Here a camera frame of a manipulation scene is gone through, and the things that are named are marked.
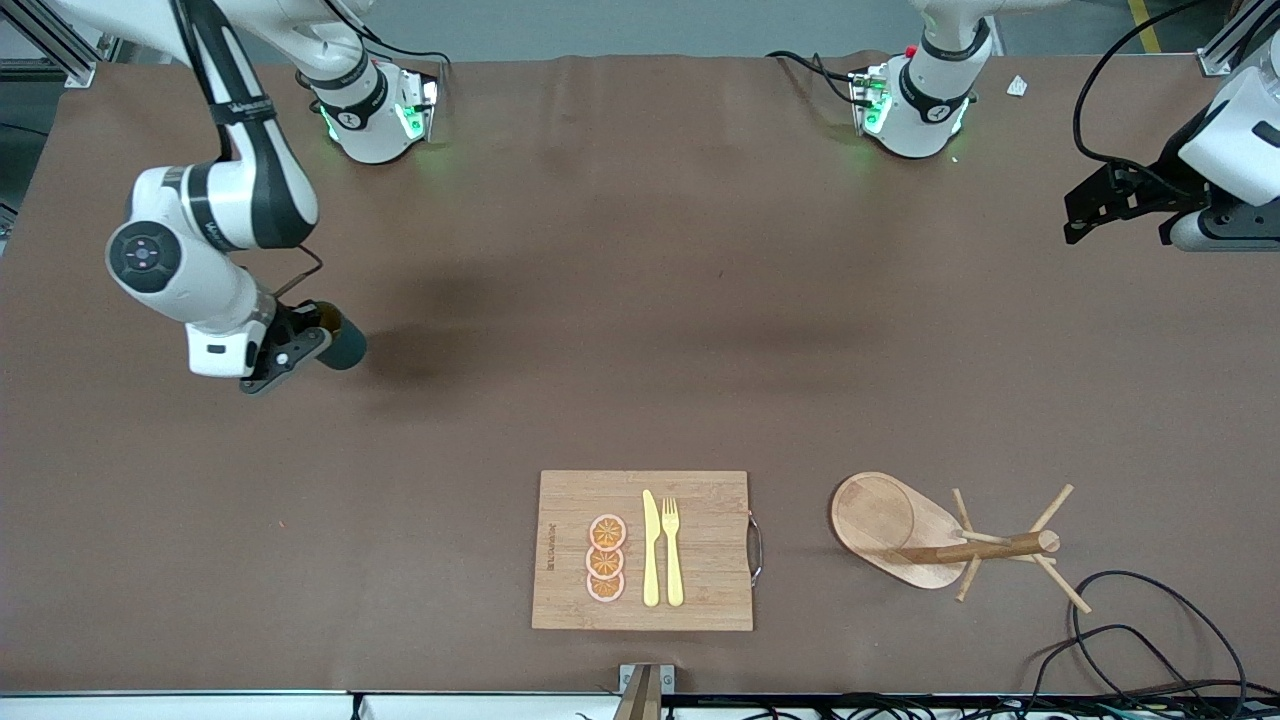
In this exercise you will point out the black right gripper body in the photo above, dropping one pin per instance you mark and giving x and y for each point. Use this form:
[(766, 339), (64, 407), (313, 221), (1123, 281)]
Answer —
[(296, 320)]

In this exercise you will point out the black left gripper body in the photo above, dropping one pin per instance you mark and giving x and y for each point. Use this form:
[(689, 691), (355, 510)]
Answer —
[(1166, 180)]

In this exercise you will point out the dark teal cup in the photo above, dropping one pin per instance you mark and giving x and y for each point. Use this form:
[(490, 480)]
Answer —
[(345, 345)]

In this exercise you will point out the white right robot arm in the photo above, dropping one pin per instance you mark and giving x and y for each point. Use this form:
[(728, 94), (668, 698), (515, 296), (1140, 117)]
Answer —
[(170, 290)]

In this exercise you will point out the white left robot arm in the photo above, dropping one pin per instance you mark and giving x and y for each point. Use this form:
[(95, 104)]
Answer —
[(920, 120)]

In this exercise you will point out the white paper scrap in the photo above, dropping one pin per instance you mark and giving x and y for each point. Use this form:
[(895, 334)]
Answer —
[(1017, 86)]

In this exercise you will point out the orange slice toy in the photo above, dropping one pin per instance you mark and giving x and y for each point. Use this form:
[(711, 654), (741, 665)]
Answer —
[(607, 532)]

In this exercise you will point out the wooden mug tree stand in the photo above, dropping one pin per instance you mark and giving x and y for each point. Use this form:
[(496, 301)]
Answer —
[(870, 520)]

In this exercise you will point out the yellow plastic knife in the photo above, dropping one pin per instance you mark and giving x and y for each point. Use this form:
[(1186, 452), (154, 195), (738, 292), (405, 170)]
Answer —
[(650, 560)]

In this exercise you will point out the yellow plastic fork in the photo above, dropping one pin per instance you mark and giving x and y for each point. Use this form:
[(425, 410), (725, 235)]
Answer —
[(673, 570)]

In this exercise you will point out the bamboo cutting board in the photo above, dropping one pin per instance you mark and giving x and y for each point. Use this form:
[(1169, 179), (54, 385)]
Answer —
[(700, 560)]

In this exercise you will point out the aluminium frame profile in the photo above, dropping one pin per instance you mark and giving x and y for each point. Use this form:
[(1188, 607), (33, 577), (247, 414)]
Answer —
[(1222, 55), (70, 65)]

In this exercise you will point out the brown vertical post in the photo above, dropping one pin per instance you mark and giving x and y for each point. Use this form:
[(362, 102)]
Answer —
[(640, 700)]

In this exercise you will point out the metal table edge bracket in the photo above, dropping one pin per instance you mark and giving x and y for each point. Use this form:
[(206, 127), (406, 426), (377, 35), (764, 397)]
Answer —
[(668, 678)]

